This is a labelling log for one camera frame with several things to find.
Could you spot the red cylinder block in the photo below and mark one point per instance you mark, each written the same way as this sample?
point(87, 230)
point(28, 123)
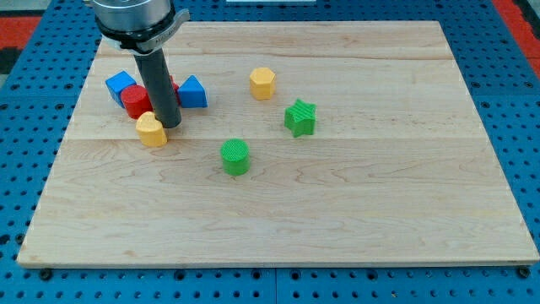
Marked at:
point(136, 101)

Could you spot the light wooden board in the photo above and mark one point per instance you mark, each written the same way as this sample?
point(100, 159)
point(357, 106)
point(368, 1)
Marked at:
point(399, 172)

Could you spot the blue triangular prism block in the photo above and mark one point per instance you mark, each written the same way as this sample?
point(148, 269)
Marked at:
point(192, 94)

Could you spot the yellow heart block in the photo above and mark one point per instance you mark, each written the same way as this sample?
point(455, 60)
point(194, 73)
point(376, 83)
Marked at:
point(150, 130)

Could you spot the red block behind rod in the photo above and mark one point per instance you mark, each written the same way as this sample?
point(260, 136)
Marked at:
point(175, 87)

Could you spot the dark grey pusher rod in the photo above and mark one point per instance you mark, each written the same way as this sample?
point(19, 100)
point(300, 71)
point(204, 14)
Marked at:
point(156, 79)

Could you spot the green star block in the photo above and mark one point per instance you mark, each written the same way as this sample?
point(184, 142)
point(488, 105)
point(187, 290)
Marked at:
point(300, 118)

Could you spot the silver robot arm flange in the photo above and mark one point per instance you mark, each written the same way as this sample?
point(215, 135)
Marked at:
point(138, 26)

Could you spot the yellow hexagon block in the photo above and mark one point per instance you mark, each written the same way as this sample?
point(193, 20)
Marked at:
point(262, 83)

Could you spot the green cylinder block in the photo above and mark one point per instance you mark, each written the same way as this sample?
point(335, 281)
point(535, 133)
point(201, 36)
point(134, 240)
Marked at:
point(235, 157)

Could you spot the blue cube block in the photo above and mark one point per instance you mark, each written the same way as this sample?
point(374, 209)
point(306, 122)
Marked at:
point(117, 83)

